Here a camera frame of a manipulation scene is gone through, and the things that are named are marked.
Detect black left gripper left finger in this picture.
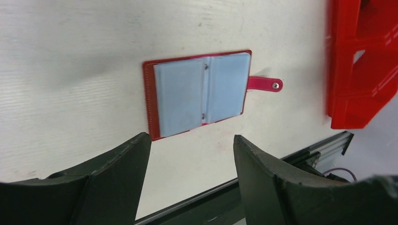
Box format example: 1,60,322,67
0,132,152,225

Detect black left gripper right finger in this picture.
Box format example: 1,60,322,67
233,135,398,225

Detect red leather card holder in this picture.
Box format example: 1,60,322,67
142,50,283,141

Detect red plastic divided tray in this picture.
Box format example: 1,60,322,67
326,0,398,129

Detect aluminium frame rail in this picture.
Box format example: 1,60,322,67
282,131,354,176

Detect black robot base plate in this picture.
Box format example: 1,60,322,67
135,178,245,225

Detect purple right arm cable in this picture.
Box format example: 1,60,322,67
321,167,358,183

